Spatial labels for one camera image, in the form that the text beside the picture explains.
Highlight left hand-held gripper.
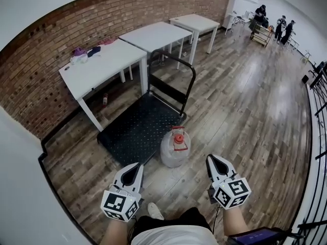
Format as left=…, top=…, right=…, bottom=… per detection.
left=100, top=162, right=145, bottom=223

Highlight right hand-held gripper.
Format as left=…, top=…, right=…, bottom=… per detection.
left=206, top=154, right=252, bottom=210

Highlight clear water jug red cap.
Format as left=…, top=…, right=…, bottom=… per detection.
left=159, top=126, right=192, bottom=169

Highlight black platform cart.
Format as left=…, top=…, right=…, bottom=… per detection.
left=97, top=48, right=197, bottom=167

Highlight person's left forearm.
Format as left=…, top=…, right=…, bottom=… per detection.
left=99, top=214, right=136, bottom=245

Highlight person's right forearm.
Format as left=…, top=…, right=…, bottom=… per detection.
left=221, top=207, right=250, bottom=240

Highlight person's white shoe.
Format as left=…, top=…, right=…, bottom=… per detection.
left=147, top=202, right=165, bottom=221

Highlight person's black shorts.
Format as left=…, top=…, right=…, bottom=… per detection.
left=131, top=207, right=213, bottom=240

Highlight person's white shirt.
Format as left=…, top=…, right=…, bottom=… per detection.
left=130, top=224, right=219, bottom=245

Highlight wrist-worn device purple screen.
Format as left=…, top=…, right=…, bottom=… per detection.
left=226, top=227, right=283, bottom=245

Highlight white table with clothes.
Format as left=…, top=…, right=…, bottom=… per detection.
left=58, top=38, right=149, bottom=133

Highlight black metal railing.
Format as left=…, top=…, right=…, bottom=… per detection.
left=288, top=60, right=327, bottom=245

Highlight white cloth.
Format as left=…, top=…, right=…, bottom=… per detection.
left=69, top=55, right=89, bottom=65

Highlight dark blue cloth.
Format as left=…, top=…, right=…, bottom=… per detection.
left=87, top=46, right=102, bottom=58

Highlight pink cloth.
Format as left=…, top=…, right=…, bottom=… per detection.
left=98, top=37, right=116, bottom=46

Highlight wooden trolley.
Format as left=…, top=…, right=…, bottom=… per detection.
left=250, top=24, right=273, bottom=48

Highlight white bare table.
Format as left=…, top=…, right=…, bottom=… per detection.
left=118, top=21, right=193, bottom=71
left=169, top=13, right=221, bottom=64

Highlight white chair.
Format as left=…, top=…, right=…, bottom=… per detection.
left=224, top=10, right=251, bottom=35

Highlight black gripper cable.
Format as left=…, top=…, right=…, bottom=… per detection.
left=212, top=205, right=222, bottom=233

